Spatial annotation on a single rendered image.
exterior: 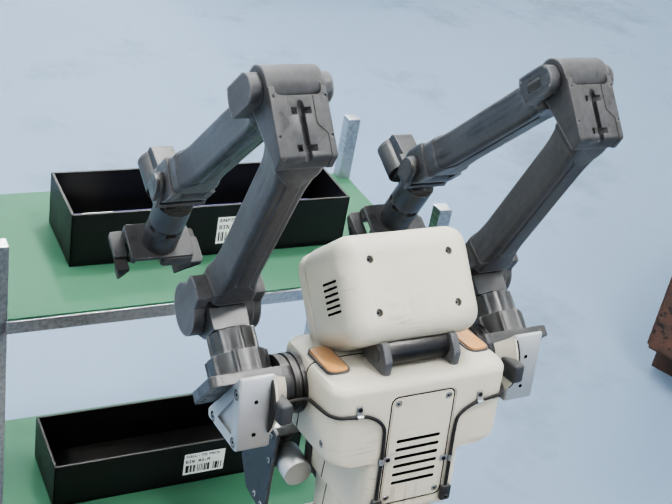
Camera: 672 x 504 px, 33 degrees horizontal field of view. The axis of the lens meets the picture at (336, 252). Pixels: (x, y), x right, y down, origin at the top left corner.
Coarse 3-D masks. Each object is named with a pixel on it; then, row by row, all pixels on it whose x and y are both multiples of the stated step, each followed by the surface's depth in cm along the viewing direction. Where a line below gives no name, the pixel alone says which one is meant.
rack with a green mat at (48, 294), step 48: (48, 192) 236; (0, 240) 190; (48, 240) 220; (0, 288) 192; (48, 288) 206; (96, 288) 209; (144, 288) 212; (288, 288) 220; (0, 336) 197; (0, 384) 202; (0, 432) 208; (0, 480) 214; (240, 480) 259
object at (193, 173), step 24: (240, 96) 133; (216, 120) 148; (240, 120) 141; (192, 144) 156; (216, 144) 149; (240, 144) 144; (168, 168) 163; (192, 168) 157; (216, 168) 153; (168, 192) 164; (192, 192) 163
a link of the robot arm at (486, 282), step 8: (472, 272) 175; (488, 272) 176; (496, 272) 175; (472, 280) 174; (480, 280) 174; (488, 280) 174; (496, 280) 175; (480, 288) 173; (488, 288) 174; (496, 288) 174; (504, 288) 175
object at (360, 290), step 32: (320, 256) 154; (352, 256) 150; (384, 256) 152; (416, 256) 154; (448, 256) 156; (320, 288) 155; (352, 288) 149; (384, 288) 151; (416, 288) 153; (448, 288) 155; (320, 320) 156; (352, 320) 149; (384, 320) 150; (416, 320) 152; (448, 320) 154
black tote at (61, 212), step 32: (64, 192) 224; (96, 192) 227; (128, 192) 230; (224, 192) 240; (320, 192) 244; (64, 224) 214; (96, 224) 211; (192, 224) 220; (224, 224) 223; (288, 224) 230; (320, 224) 233; (96, 256) 215; (128, 256) 218
